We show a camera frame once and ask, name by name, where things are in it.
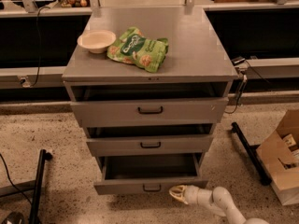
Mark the grey drawer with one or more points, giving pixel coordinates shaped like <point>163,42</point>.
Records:
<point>101,107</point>
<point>149,173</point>
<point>144,140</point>

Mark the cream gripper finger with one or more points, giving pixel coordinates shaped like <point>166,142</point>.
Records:
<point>180,198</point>
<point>178,189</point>

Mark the grey bottom drawer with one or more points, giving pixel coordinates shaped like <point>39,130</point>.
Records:
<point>149,173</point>

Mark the grey drawer cabinet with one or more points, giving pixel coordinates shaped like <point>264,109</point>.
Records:
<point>195,60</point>

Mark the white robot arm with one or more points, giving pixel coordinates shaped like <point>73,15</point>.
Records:
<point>219,201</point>

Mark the green snack bag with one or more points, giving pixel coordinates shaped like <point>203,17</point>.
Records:
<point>133,48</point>

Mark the grey middle drawer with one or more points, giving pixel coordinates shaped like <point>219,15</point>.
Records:
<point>144,140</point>

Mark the grey top drawer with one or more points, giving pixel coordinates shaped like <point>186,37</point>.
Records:
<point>101,107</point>

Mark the black metal leg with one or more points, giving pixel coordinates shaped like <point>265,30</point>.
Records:
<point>251,150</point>
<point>44,156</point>

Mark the wall power socket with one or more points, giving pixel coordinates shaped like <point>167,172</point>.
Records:
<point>24,81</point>

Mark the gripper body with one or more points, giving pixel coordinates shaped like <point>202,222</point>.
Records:
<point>193,194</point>

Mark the black metal leg right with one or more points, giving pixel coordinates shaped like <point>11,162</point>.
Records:
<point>251,150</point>

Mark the black metal leg left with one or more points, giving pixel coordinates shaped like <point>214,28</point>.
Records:
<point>44,156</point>

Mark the white bowl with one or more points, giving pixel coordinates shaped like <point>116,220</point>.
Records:
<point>96,41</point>

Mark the brown cardboard box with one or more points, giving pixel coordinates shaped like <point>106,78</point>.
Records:
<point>279,154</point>

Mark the black adapter with cable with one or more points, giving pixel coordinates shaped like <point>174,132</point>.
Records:
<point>241,66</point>

